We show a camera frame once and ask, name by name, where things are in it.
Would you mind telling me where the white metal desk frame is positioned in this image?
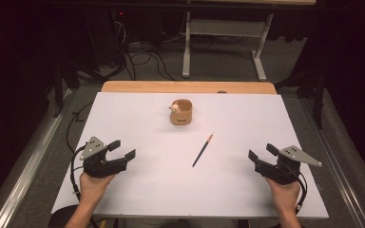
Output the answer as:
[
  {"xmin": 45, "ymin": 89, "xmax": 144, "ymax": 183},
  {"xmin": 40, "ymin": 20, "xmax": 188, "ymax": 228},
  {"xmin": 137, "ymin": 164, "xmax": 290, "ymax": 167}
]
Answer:
[{"xmin": 182, "ymin": 10, "xmax": 275, "ymax": 82}]

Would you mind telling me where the black floor cables bundle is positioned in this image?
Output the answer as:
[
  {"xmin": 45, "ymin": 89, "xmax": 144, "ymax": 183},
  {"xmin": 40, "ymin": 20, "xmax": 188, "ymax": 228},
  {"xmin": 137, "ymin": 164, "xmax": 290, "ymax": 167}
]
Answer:
[{"xmin": 107, "ymin": 39, "xmax": 177, "ymax": 82}]

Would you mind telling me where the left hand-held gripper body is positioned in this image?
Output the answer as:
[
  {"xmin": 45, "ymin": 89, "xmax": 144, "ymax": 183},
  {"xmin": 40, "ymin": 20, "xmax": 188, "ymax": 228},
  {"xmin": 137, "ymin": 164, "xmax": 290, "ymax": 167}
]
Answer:
[{"xmin": 79, "ymin": 136, "xmax": 129, "ymax": 179}]

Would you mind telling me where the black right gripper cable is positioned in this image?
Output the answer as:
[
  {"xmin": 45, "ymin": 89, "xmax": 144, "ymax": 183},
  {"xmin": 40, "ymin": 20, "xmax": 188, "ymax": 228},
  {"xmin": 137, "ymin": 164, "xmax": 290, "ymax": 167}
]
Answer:
[{"xmin": 293, "ymin": 170, "xmax": 309, "ymax": 216}]

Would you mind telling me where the person's right hand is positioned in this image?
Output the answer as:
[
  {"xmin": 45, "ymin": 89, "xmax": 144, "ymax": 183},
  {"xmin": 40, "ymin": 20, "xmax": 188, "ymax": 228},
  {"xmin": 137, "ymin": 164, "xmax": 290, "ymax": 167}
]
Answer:
[{"xmin": 264, "ymin": 177, "xmax": 301, "ymax": 214}]

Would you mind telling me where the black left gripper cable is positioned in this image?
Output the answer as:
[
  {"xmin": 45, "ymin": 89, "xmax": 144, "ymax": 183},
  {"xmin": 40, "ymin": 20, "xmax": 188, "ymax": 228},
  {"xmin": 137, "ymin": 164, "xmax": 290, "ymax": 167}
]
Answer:
[{"xmin": 69, "ymin": 144, "xmax": 88, "ymax": 203}]

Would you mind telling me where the person's left hand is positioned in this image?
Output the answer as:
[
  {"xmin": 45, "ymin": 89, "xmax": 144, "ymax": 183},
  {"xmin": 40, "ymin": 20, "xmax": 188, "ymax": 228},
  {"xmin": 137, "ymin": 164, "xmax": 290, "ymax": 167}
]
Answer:
[{"xmin": 79, "ymin": 172, "xmax": 117, "ymax": 207}]

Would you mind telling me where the white table board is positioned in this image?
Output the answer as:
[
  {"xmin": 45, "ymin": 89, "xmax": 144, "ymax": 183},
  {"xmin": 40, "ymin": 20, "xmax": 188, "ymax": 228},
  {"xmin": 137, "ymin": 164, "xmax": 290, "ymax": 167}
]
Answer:
[{"xmin": 50, "ymin": 91, "xmax": 330, "ymax": 220}]

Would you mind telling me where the dark chopstick with orange end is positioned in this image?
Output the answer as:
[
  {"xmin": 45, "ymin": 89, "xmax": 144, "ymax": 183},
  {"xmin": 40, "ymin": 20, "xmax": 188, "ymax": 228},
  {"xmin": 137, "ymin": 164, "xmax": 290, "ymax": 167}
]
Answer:
[{"xmin": 191, "ymin": 133, "xmax": 215, "ymax": 168}]

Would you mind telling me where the wooden chopstick holder with figure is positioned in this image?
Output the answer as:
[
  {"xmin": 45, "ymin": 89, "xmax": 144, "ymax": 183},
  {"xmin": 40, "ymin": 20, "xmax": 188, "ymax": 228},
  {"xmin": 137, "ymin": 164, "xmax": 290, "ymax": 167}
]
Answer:
[{"xmin": 168, "ymin": 98, "xmax": 194, "ymax": 126}]

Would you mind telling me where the aluminium floor rail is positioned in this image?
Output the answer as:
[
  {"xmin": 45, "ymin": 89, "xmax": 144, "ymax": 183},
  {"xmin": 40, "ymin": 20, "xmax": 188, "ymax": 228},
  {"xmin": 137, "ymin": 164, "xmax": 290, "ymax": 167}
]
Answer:
[
  {"xmin": 300, "ymin": 97, "xmax": 365, "ymax": 228},
  {"xmin": 0, "ymin": 88, "xmax": 74, "ymax": 228}
]

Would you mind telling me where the black metal stand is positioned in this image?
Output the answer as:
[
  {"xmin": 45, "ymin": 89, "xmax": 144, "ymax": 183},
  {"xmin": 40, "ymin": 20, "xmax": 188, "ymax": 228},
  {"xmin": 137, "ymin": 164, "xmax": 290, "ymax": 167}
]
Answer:
[
  {"xmin": 52, "ymin": 59, "xmax": 81, "ymax": 119},
  {"xmin": 274, "ymin": 66, "xmax": 327, "ymax": 130}
]

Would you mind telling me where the black floor cable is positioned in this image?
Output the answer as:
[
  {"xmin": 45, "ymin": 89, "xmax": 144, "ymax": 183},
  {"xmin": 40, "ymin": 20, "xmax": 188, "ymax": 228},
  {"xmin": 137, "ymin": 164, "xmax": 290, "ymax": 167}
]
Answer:
[{"xmin": 65, "ymin": 100, "xmax": 95, "ymax": 154}]

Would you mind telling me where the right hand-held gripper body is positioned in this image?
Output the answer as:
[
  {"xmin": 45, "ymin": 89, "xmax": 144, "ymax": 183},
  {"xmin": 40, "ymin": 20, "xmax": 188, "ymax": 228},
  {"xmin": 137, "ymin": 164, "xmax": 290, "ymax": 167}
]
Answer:
[{"xmin": 255, "ymin": 144, "xmax": 324, "ymax": 186}]

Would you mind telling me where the wooden table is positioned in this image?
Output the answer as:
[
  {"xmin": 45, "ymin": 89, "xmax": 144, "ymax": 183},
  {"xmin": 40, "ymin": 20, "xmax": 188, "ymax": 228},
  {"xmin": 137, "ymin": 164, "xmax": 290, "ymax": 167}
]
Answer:
[{"xmin": 101, "ymin": 80, "xmax": 279, "ymax": 95}]

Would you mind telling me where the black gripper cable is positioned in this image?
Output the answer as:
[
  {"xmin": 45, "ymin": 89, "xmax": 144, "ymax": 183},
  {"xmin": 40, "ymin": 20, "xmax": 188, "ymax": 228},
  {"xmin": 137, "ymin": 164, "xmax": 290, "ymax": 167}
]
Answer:
[
  {"xmin": 293, "ymin": 170, "xmax": 309, "ymax": 216},
  {"xmin": 69, "ymin": 144, "xmax": 88, "ymax": 203}
]

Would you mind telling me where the black computer tower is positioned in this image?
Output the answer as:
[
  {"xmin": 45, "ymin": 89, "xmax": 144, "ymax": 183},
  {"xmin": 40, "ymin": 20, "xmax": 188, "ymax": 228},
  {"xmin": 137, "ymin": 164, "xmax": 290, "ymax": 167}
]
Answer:
[{"xmin": 106, "ymin": 8, "xmax": 131, "ymax": 66}]

